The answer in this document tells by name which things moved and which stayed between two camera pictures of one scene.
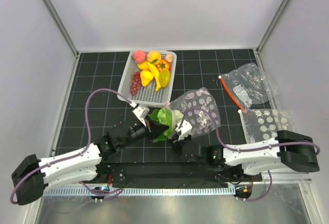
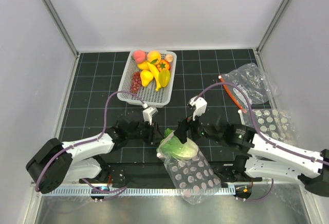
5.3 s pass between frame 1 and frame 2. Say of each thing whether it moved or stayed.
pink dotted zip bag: moved
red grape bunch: stayed
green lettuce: moved
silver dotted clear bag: stayed
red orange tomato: stayed
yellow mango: stayed
